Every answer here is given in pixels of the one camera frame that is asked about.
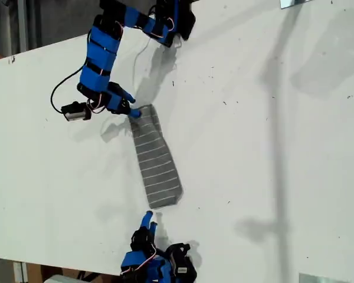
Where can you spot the black labelled camera box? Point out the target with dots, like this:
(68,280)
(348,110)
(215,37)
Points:
(183,266)

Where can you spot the grey metal post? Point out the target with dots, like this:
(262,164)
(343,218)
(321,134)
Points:
(22,26)

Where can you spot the white post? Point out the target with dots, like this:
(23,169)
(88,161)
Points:
(20,272)

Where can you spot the grey striped square towel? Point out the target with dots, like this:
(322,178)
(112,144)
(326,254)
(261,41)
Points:
(156,165)

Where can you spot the white container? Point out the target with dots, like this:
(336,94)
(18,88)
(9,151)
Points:
(57,279)

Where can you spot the black silver camera box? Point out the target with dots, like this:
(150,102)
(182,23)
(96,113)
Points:
(73,113)

